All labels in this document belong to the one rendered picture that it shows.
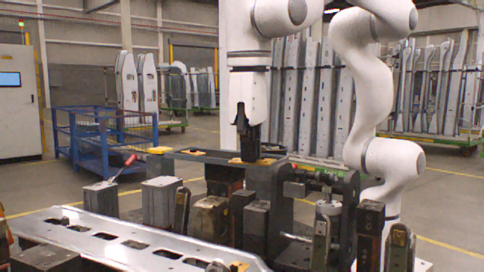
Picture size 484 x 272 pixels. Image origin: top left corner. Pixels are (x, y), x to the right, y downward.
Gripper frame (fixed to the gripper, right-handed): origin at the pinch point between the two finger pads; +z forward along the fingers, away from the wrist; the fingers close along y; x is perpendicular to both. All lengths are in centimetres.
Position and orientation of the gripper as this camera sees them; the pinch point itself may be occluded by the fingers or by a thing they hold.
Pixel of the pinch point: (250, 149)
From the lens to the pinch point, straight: 71.5
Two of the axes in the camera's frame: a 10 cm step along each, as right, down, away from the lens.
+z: 0.2, 9.9, 1.7
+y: -3.4, 1.6, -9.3
